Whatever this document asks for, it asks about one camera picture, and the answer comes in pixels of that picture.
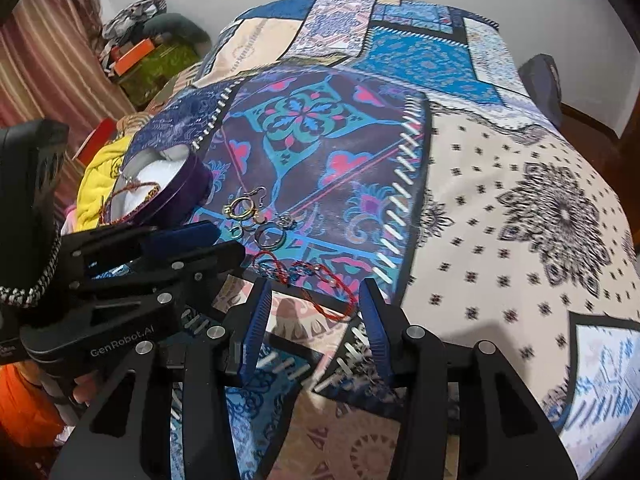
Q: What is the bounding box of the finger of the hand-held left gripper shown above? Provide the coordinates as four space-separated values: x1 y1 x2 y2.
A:
61 221 220 281
70 241 247 313

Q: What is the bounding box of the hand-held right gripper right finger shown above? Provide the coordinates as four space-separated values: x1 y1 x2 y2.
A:
359 277 581 480

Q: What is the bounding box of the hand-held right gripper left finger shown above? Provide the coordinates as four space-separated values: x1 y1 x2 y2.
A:
47 276 274 480

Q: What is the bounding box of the purple round tin box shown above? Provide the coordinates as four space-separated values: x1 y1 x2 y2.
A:
101 145 214 227

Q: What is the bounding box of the silver hoop ring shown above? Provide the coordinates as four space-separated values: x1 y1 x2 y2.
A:
254 224 287 251

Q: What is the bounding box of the red beaded bracelet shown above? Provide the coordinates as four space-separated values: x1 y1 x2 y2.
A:
99 183 162 226

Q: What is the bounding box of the gold hoop earring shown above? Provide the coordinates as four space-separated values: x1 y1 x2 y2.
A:
235 186 269 221

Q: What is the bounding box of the red string bracelet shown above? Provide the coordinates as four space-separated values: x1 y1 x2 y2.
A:
251 250 361 322

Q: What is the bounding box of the yellow cloth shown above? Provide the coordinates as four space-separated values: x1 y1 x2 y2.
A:
79 144 135 217

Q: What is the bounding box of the red flat box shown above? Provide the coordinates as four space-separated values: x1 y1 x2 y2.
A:
72 118 119 162

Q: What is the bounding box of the striped curtain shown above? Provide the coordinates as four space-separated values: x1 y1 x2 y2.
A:
0 0 137 133

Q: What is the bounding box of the orange box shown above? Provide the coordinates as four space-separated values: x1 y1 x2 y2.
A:
112 37 156 77

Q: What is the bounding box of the green box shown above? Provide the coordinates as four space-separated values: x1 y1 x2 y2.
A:
119 42 200 109

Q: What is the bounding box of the patchwork patterned blanket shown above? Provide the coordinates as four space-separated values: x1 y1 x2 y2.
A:
117 0 640 480

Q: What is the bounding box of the black white patterned bag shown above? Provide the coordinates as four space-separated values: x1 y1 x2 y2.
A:
100 0 169 43

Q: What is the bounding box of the grey pillow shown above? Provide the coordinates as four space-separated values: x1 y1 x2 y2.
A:
144 12 212 50

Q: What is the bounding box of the orange cloth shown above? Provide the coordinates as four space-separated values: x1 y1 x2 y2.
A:
0 362 67 450

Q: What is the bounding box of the blue grey cushion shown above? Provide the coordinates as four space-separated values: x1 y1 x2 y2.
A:
519 53 564 127

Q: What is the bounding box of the brown wooden furniture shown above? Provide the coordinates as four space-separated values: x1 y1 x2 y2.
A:
559 101 640 158

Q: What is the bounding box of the black white braided cable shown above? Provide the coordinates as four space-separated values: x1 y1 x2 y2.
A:
0 237 63 307

